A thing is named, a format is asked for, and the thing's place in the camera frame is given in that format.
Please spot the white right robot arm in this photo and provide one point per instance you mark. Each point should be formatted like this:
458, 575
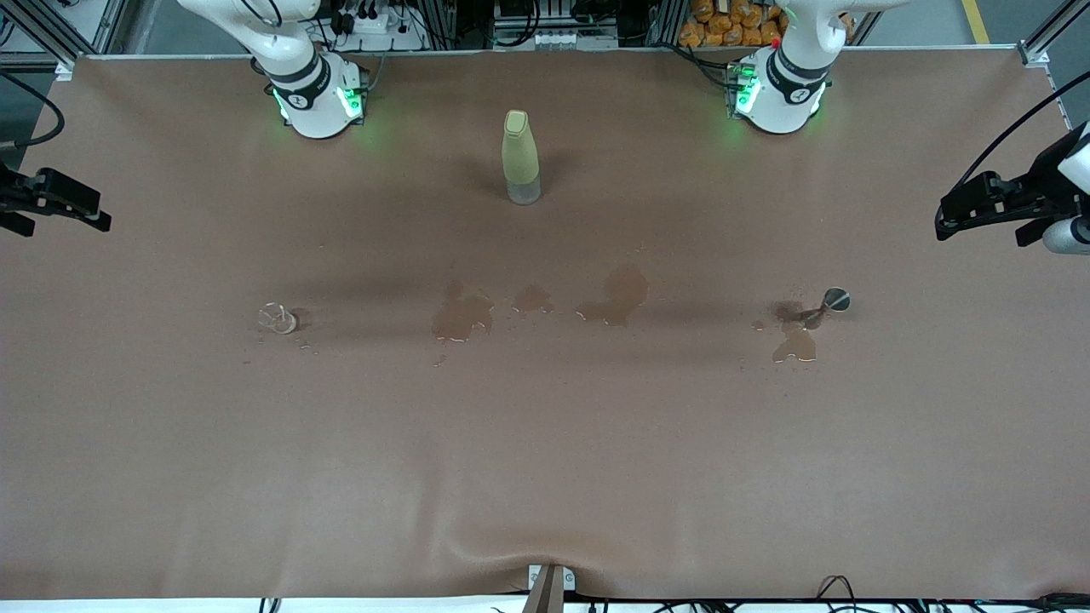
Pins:
315, 102

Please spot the black electrical control unit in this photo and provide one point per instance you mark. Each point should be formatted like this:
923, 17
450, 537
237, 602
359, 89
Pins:
553, 21

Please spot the clear glass shaker cup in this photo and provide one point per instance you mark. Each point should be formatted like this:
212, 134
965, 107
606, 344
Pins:
277, 319

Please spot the metal table edge bracket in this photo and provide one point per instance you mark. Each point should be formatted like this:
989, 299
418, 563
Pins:
549, 587

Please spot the brown liquid puddle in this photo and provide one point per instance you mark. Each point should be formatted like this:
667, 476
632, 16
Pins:
796, 347
532, 300
626, 289
460, 319

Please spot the orange packaged snacks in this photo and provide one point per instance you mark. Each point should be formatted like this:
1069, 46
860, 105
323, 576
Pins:
724, 25

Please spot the white power strip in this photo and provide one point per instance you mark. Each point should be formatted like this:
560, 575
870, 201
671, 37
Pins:
375, 23

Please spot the brown table mat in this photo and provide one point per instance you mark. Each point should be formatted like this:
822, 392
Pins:
545, 468

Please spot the yellow-green bottle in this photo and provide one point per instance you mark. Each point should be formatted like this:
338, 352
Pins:
519, 153

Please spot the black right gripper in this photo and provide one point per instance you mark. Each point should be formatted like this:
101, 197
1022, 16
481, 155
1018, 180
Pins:
19, 195

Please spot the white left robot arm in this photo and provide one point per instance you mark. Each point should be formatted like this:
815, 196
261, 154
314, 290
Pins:
779, 102

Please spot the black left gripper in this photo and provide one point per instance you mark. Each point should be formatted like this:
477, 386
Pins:
1044, 182

